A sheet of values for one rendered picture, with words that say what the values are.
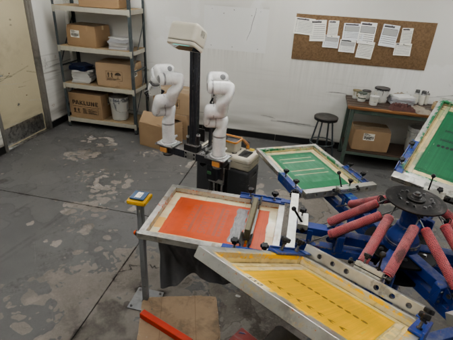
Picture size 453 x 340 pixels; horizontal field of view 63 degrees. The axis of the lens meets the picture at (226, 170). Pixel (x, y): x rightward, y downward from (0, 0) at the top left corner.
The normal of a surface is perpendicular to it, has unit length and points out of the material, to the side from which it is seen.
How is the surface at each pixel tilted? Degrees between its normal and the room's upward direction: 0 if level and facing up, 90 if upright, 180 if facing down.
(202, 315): 0
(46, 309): 0
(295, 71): 90
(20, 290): 0
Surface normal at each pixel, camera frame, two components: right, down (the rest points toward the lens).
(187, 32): -0.39, -0.05
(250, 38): -0.22, 0.44
